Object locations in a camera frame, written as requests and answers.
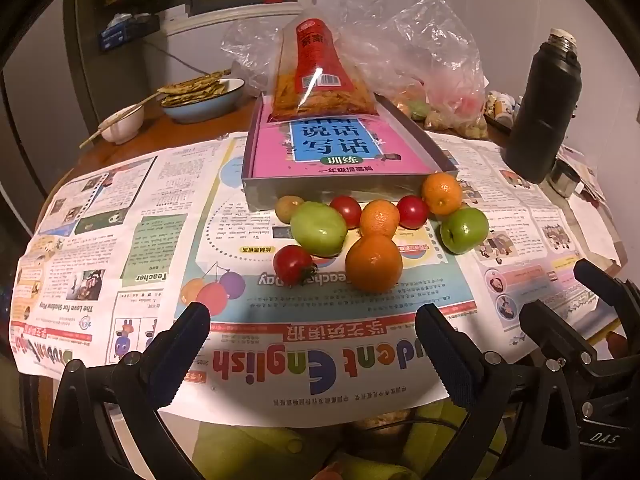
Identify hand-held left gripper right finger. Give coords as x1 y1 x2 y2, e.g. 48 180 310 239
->
415 304 590 480

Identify metal cup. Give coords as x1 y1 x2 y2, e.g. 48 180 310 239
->
549 157 583 198

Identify pink and blue book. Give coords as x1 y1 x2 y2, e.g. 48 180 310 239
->
251 105 443 179

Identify red tomato with stem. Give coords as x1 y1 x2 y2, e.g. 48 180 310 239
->
272 245 318 287

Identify crumpled clear plastic bag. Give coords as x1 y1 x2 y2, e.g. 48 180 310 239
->
220 20 296 96

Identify blue enamel bowl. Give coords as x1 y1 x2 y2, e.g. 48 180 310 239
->
161 78 246 124

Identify wooden chopsticks pair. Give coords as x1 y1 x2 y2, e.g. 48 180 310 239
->
79 72 233 149

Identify white appliance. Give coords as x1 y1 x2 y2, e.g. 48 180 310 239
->
142 0 301 111

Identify red label snack bag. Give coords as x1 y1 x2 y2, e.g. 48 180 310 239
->
267 10 378 122

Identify pile of small yellow fruits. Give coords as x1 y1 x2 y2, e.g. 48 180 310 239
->
425 107 488 140

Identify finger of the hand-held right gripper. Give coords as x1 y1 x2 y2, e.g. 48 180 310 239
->
573 259 640 331
519 300 598 361

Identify black thermos flask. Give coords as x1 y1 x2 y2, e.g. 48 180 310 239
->
501 28 583 184

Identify large mandarin orange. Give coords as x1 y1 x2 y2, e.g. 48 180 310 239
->
345 234 404 294

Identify person's right hand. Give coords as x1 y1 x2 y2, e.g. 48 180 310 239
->
607 332 632 361

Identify round green apple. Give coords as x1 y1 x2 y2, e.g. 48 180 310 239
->
440 206 490 255

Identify stack of scallion pancakes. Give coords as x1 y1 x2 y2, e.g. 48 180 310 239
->
157 71 232 107

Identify grey refrigerator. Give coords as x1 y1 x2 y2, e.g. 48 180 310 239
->
0 0 108 231

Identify yellow-green cloth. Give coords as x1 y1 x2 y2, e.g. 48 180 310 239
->
195 402 506 480

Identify small brown-green kiwi berry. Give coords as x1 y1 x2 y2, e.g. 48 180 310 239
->
275 196 305 224

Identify printed newspaper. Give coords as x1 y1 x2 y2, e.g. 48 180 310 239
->
10 130 626 428

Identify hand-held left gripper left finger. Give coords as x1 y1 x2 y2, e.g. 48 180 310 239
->
47 302 211 480

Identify blue tissue box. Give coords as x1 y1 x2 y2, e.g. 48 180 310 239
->
100 12 161 52

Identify white bowl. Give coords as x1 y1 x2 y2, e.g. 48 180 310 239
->
97 105 145 143

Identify clear plastic bag of produce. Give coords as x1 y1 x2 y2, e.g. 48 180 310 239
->
340 0 490 140

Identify large oval green fruit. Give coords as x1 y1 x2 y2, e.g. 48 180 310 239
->
290 201 348 255

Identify small mandarin orange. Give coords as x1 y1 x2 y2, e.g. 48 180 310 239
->
421 172 463 216
359 200 401 239

